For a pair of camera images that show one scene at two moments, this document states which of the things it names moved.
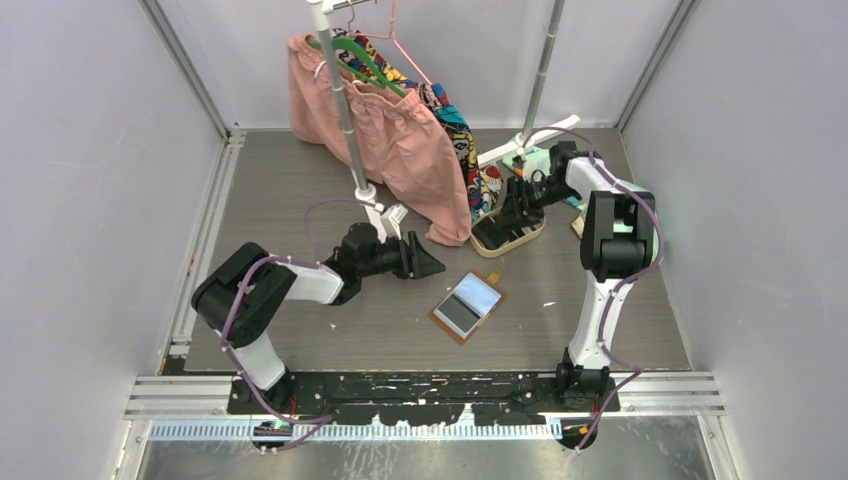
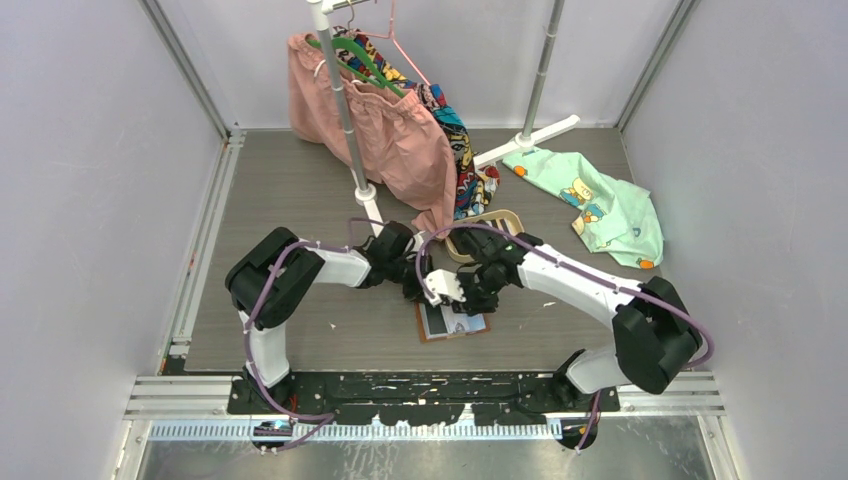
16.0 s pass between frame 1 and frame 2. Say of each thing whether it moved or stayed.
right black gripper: moved
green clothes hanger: stayed
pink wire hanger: stayed
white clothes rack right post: stayed
